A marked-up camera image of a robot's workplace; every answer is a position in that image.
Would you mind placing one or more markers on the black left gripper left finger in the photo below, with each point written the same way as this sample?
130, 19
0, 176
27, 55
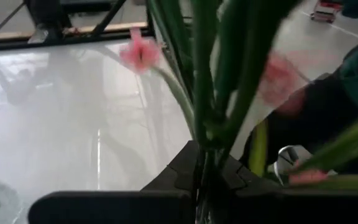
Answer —
120, 207

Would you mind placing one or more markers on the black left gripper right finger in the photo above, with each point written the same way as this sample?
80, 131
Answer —
291, 208

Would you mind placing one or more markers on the pink artificial flower spray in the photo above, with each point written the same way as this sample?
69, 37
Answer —
306, 177
204, 93

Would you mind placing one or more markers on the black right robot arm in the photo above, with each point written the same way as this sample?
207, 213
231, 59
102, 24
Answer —
322, 124

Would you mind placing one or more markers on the red and white cart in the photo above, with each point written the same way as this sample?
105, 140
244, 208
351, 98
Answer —
325, 11

